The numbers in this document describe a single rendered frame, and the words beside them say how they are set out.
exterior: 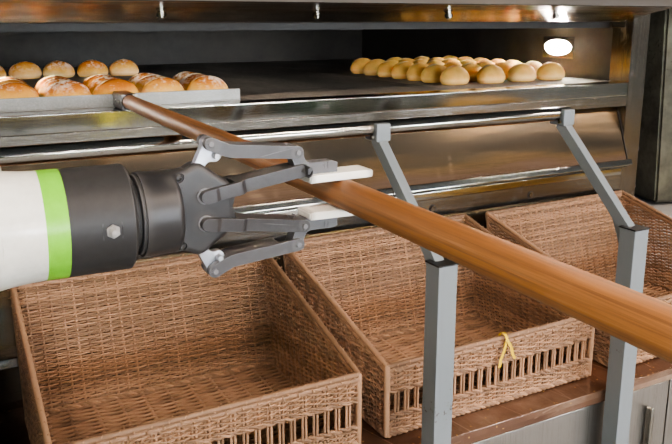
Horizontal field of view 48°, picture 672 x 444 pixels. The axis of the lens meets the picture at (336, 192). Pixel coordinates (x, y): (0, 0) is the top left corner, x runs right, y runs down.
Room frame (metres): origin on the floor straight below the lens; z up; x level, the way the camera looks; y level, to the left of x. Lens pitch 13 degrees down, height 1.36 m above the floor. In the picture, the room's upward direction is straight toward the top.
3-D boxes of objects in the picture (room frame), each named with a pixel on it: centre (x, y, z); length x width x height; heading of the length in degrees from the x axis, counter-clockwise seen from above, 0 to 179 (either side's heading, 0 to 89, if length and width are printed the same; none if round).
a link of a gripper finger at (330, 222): (0.72, 0.02, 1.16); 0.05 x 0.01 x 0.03; 118
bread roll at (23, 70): (2.43, 0.99, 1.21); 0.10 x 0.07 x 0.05; 118
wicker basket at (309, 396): (1.35, 0.30, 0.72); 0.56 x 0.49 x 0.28; 118
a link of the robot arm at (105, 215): (0.63, 0.21, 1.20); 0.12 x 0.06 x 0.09; 28
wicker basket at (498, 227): (1.92, -0.76, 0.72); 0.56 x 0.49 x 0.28; 120
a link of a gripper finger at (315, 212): (0.73, 0.00, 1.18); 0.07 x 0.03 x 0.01; 118
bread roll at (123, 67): (2.57, 0.72, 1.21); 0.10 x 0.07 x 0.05; 115
